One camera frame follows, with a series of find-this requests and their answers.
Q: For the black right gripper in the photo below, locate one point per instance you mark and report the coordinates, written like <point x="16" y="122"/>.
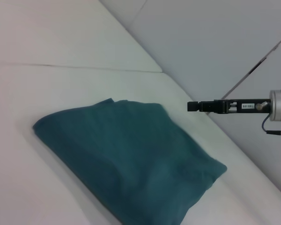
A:
<point x="236" y="106"/>

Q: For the blue shirt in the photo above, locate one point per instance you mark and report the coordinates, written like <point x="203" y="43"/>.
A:
<point x="131" y="159"/>

